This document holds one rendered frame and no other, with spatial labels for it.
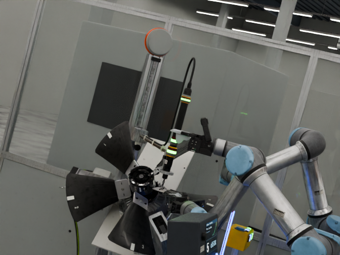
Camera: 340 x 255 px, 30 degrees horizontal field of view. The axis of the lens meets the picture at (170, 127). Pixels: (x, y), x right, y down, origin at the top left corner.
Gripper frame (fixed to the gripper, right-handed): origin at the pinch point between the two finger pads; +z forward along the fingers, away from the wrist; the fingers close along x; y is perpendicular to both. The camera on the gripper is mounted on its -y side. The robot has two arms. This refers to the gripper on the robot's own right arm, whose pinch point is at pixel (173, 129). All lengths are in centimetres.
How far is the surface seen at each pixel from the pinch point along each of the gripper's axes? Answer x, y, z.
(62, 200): 83, 65, 63
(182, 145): 14.5, 7.1, -4.3
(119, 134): 15.2, 10.7, 27.1
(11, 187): 90, 68, 99
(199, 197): 0.2, 26.7, -19.5
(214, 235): -69, 28, -32
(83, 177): -4.5, 32.5, 34.2
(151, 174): -2.9, 22.6, 4.0
